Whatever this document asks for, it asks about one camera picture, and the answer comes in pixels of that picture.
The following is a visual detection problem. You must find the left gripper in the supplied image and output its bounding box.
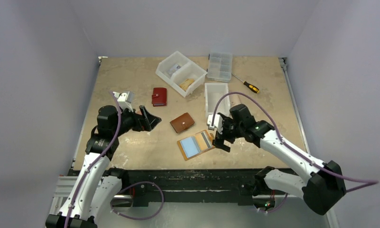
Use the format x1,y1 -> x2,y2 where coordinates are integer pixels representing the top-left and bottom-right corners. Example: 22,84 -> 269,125
112,104 -> 160,137

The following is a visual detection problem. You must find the tan card holder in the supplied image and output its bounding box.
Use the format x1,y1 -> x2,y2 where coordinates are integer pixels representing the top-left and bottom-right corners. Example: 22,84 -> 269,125
177,130 -> 215,161

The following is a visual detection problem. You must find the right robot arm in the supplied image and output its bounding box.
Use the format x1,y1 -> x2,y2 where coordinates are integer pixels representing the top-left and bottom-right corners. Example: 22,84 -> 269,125
207,104 -> 346,215

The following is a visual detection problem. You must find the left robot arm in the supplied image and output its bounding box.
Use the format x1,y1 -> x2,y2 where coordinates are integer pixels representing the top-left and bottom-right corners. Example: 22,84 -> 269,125
45,105 -> 161,228

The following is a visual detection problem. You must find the red card holder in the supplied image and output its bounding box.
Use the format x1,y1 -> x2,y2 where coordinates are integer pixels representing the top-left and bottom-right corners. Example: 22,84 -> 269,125
151,87 -> 167,107

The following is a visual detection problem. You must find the brown card holder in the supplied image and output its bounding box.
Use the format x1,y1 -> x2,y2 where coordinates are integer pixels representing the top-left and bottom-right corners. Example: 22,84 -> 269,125
170,113 -> 195,133

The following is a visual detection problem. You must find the card in bin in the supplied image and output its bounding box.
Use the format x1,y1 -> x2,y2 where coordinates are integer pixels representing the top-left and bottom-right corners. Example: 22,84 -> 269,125
166,64 -> 181,77

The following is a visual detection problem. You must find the yellow item in bin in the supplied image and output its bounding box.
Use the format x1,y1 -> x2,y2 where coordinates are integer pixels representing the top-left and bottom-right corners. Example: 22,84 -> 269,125
179,78 -> 195,91

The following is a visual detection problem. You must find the white small bin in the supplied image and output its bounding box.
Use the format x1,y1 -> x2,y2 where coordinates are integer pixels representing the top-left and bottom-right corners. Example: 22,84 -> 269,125
204,83 -> 231,119

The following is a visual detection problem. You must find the white divided bin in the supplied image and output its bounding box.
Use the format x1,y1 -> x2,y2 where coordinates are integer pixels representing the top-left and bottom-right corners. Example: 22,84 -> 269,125
156,51 -> 207,97

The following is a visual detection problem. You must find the yellow black screwdriver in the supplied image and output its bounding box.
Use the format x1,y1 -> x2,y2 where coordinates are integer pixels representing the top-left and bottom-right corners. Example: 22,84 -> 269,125
232,73 -> 260,94

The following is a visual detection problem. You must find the clear compartment organizer box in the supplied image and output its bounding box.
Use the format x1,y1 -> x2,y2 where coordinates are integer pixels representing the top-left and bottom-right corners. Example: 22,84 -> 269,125
206,52 -> 233,83

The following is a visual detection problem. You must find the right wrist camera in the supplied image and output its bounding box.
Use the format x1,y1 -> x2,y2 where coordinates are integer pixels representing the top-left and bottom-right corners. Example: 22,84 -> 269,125
207,114 -> 222,133

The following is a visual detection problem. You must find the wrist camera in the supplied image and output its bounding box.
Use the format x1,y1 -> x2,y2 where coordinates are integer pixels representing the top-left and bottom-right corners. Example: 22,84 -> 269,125
113,91 -> 135,112
207,114 -> 222,133

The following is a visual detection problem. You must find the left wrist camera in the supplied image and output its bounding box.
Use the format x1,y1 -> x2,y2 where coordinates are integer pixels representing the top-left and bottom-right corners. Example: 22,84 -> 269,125
113,91 -> 135,112

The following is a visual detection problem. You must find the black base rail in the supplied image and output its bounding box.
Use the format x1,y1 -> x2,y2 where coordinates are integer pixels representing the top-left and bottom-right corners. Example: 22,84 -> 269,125
67,168 -> 297,209

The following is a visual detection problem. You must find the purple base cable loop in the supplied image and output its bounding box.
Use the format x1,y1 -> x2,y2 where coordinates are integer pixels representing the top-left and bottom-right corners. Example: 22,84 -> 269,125
110,181 -> 165,221

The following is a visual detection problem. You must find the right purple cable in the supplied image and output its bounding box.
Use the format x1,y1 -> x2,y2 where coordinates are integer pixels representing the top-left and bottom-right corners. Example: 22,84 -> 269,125
212,92 -> 380,193

